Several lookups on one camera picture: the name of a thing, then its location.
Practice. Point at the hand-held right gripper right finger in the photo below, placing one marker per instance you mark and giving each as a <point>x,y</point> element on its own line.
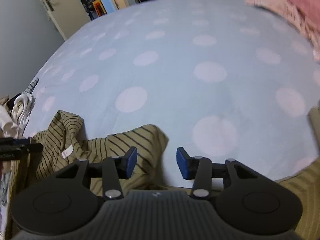
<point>181,163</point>

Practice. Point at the grey patterned garment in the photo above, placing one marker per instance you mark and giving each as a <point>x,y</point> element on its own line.
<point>32,85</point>

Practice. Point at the cream room door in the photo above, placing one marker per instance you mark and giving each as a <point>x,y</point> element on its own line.
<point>67,10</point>

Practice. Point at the brown striped shirt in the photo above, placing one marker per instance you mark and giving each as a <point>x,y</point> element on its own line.
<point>105,142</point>

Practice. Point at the pink pillow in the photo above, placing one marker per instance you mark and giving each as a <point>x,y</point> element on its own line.
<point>300,0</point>

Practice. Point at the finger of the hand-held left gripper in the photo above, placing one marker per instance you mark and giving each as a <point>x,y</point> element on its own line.
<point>17,148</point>

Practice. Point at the white garment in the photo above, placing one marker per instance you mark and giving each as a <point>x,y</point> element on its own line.
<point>22,110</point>

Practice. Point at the light pink cloth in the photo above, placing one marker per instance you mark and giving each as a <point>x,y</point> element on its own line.
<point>275,5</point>

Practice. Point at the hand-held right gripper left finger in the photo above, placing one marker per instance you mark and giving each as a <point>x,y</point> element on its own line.
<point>131,162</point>

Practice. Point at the beige garment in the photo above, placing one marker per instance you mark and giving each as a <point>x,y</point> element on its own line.
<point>7,125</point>

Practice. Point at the orange stool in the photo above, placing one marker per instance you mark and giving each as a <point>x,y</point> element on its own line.
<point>98,7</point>

